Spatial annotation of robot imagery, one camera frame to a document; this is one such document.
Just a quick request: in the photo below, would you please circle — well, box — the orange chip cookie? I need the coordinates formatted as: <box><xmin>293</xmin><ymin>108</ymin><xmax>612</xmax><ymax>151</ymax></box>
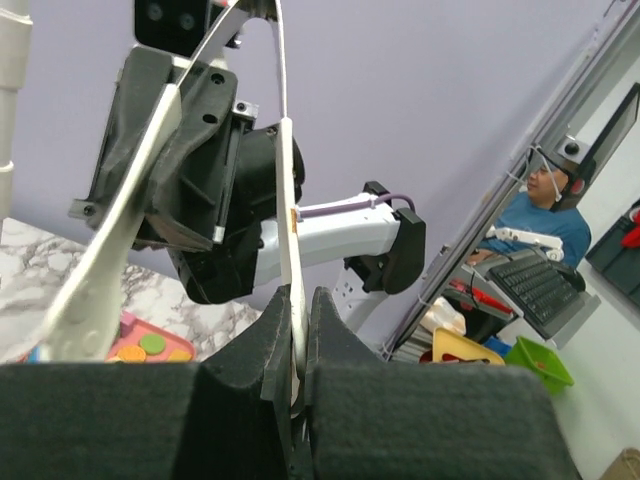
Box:
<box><xmin>116</xmin><ymin>345</ymin><xmax>147</xmax><ymax>363</ymax></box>

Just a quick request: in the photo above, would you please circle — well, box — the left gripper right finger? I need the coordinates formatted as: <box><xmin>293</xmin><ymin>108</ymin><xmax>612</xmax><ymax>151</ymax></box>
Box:
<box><xmin>306</xmin><ymin>287</ymin><xmax>577</xmax><ymax>479</ymax></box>

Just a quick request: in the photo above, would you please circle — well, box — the black keyboard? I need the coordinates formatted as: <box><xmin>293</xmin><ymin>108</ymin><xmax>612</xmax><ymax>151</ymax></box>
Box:
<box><xmin>487</xmin><ymin>249</ymin><xmax>586</xmax><ymax>326</ymax></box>

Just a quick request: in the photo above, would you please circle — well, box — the green round biscuit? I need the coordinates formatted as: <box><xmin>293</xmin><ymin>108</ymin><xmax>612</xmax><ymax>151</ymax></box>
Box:
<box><xmin>139</xmin><ymin>334</ymin><xmax>166</xmax><ymax>356</ymax></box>

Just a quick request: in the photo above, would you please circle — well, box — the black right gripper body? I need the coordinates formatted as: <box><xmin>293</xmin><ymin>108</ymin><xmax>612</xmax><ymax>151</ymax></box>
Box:
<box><xmin>69</xmin><ymin>46</ymin><xmax>278</xmax><ymax>304</ymax></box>

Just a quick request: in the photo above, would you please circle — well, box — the yellow tray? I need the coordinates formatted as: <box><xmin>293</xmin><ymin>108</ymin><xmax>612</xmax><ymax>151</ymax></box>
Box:
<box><xmin>432</xmin><ymin>327</ymin><xmax>505</xmax><ymax>365</ymax></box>

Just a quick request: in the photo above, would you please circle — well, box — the seated person blue shirt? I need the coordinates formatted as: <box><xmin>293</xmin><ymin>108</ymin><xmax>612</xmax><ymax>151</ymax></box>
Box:
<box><xmin>493</xmin><ymin>159</ymin><xmax>592</xmax><ymax>268</ymax></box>

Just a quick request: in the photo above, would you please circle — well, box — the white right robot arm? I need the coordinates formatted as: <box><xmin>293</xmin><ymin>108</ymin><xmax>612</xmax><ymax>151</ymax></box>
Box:
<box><xmin>70</xmin><ymin>46</ymin><xmax>426</xmax><ymax>329</ymax></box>

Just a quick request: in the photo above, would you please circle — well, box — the yellow rectangular biscuit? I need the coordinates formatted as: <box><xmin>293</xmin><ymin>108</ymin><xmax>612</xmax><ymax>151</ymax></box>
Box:
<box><xmin>166</xmin><ymin>349</ymin><xmax>193</xmax><ymax>362</ymax></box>

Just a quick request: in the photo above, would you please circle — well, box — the green plastic bin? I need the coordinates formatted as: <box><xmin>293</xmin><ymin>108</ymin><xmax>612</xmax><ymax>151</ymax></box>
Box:
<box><xmin>504</xmin><ymin>336</ymin><xmax>574</xmax><ymax>394</ymax></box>

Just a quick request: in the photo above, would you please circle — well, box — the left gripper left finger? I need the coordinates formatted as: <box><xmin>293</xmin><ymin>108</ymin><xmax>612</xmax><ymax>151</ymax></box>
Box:
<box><xmin>1</xmin><ymin>287</ymin><xmax>291</xmax><ymax>479</ymax></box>

